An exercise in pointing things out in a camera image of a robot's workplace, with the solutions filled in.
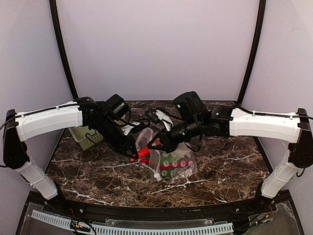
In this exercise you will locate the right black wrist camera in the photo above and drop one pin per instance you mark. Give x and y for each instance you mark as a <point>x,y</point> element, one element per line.
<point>158,116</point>

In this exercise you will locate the right black frame post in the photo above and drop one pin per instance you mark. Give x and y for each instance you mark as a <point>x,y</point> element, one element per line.
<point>253,51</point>

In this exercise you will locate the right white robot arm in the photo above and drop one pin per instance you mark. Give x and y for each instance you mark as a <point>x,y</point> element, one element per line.
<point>226,121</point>

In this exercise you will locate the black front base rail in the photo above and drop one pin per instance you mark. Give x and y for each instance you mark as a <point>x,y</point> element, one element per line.
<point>280,217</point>

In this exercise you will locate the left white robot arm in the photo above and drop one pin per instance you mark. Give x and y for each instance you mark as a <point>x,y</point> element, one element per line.
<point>21,127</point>

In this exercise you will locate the beige perforated plastic basket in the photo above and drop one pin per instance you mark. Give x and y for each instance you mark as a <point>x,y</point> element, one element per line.
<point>85,137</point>

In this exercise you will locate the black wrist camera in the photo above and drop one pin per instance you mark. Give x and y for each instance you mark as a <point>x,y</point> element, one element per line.
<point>158,116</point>
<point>136,126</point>

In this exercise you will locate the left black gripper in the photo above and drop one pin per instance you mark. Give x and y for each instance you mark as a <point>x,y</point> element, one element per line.
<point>121,141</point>

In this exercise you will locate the black frame post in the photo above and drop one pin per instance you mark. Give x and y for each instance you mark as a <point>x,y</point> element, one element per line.
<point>253,51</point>
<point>61,48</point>

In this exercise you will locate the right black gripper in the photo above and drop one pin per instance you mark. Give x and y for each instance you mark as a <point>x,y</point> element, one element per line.
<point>167,138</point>

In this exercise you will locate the white bok choy toy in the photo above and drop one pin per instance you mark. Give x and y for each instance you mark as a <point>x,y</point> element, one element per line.
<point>169,157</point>

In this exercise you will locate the clear zip top bag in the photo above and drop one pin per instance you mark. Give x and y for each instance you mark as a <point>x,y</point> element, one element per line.
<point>142,140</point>

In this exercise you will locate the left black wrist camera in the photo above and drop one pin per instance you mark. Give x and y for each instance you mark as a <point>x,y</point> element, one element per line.
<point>136,126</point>

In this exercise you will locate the dark red chili toy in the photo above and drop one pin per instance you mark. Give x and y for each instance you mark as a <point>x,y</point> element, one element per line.
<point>168,165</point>

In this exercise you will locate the red pepper toy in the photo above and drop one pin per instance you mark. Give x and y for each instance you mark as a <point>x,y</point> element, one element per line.
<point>144,152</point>

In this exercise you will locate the white slotted cable duct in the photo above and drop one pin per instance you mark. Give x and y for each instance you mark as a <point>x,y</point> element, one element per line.
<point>127,227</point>

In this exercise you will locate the left black frame post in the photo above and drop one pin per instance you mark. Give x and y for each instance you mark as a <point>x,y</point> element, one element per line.
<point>61,48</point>

